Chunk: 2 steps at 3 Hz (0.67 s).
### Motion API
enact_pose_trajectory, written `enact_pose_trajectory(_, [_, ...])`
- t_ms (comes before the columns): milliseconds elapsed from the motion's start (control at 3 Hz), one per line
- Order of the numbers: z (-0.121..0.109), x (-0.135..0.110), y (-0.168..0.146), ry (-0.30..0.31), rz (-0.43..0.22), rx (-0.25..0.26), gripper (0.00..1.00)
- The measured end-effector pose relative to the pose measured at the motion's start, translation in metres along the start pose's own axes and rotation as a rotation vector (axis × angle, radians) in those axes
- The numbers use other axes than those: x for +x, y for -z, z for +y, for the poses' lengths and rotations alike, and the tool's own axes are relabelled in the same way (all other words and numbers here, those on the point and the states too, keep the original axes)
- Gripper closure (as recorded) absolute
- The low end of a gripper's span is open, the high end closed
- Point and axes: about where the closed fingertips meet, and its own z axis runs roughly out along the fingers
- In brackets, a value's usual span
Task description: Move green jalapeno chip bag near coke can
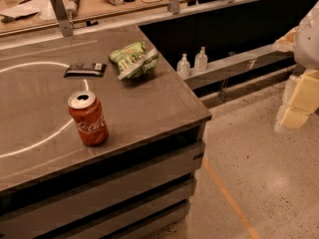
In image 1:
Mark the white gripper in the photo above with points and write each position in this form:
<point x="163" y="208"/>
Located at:
<point x="307" y="40"/>

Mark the green jalapeno chip bag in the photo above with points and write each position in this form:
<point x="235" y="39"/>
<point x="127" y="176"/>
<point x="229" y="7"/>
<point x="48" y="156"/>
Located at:
<point x="134" y="61"/>

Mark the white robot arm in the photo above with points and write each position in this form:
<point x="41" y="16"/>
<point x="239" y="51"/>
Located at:
<point x="306" y="43"/>

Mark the red coke can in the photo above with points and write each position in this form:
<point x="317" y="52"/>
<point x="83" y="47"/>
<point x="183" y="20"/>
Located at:
<point x="87" y="113"/>

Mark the right clear sanitizer bottle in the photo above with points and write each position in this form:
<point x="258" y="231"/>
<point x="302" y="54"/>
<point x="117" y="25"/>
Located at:
<point x="201" y="59"/>

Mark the clear sanitizer bottle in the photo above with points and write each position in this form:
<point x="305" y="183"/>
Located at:
<point x="201" y="59"/>
<point x="183" y="67"/>

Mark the left clear sanitizer bottle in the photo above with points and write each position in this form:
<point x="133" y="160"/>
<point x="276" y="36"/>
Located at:
<point x="183" y="67"/>

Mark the grey drawer cabinet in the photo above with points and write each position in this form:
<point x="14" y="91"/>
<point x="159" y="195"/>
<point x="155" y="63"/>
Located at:
<point x="119" y="190"/>

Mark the black snack bar wrapper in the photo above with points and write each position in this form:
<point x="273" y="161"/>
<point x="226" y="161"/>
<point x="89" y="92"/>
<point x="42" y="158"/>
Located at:
<point x="86" y="70"/>

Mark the white papers stack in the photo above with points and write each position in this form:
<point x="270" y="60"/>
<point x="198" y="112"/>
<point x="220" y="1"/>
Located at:
<point x="42" y="8"/>

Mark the left metal bracket post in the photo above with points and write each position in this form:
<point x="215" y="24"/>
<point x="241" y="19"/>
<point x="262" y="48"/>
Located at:
<point x="62" y="18"/>

